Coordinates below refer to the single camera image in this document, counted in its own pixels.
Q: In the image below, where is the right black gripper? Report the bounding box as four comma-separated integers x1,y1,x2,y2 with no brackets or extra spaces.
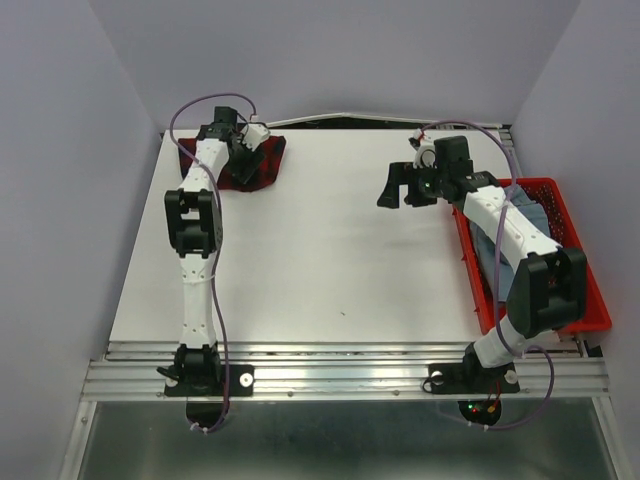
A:
375,161,449,208

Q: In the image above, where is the red navy plaid skirt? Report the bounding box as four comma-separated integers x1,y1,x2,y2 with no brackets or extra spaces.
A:
178,136,286,193

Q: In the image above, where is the light blue denim skirt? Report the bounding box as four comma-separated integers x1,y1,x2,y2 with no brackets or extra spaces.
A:
469,187,554,306

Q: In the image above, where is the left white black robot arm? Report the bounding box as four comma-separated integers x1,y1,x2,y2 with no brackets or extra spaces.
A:
158,106,269,397

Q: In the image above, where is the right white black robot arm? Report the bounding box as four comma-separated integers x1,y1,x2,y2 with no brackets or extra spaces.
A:
377,133,587,393

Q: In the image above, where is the dark red dotted skirt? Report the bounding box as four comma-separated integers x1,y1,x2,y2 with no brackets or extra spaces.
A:
519,179,565,244

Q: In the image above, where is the red plastic bin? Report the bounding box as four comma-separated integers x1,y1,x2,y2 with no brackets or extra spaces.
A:
452,177,612,335

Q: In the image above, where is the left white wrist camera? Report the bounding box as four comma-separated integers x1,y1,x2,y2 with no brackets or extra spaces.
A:
241,122,270,151

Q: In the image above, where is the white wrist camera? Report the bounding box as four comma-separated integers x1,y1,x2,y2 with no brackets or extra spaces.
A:
241,122,270,151
409,129,436,168

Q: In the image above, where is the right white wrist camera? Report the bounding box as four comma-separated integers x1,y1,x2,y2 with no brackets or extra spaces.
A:
409,129,436,168

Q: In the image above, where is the aluminium right side rail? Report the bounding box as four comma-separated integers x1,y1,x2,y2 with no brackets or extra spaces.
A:
499,124,522,178

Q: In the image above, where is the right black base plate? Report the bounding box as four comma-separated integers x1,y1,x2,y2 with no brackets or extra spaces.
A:
421,362,520,396

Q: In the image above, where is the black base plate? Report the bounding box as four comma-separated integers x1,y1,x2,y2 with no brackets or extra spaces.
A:
164,364,255,398
421,362,520,396

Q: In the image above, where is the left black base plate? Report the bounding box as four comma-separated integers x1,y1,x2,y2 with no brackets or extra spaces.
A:
164,364,255,398

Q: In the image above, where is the aluminium front rail frame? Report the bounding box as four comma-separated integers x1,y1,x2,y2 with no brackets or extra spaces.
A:
60,341,631,479

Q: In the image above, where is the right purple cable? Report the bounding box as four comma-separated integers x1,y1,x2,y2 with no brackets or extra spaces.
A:
412,119,556,431

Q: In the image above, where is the purple cable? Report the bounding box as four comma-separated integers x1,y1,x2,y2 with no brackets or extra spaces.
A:
412,119,556,431
168,93,259,435

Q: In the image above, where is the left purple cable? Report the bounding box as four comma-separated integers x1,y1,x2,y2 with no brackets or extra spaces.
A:
168,93,259,435

